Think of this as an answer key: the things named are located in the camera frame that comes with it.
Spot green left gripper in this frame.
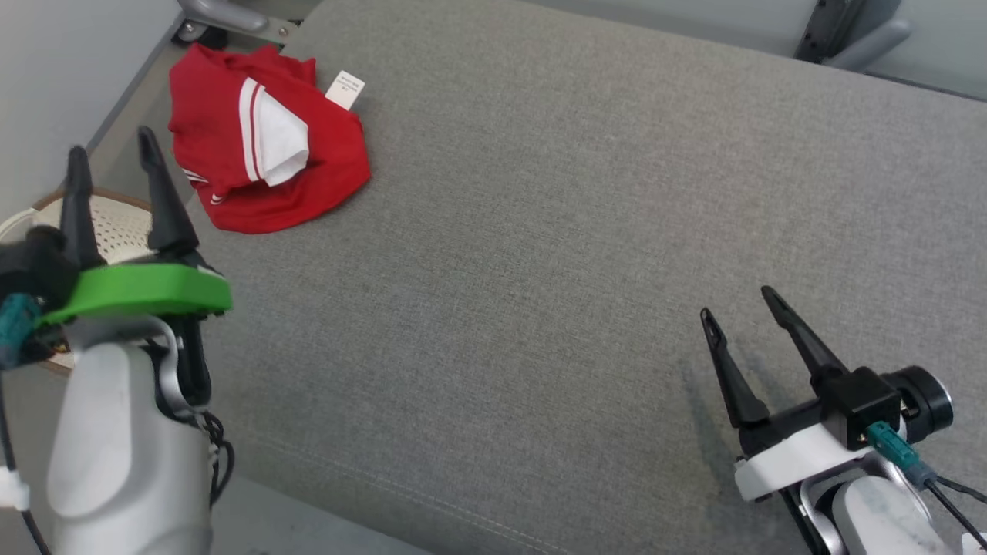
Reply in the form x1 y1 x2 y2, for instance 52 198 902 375
37 126 234 326

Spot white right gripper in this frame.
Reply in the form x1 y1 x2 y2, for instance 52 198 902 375
699 285 955 504

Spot red white basketball jersey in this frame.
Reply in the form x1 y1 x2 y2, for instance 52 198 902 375
167 42 373 235

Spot white wicker laundry basket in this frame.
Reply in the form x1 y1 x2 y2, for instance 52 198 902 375
0 187 159 375

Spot teal right cable connector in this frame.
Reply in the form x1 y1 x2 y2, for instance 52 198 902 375
864 422 938 488

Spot teal cable connector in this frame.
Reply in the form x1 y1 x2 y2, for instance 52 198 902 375
0 293 45 369
864 422 938 488

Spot teal left cable connector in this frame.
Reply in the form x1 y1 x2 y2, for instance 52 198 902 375
0 293 45 369

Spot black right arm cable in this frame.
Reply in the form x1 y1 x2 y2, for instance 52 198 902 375
924 476 987 550

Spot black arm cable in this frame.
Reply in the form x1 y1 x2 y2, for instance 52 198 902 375
924 476 987 550
197 412 237 510

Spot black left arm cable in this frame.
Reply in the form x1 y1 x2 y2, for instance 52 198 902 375
197 412 237 510

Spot grey metal post with bracket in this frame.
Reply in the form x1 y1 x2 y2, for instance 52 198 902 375
794 0 913 72

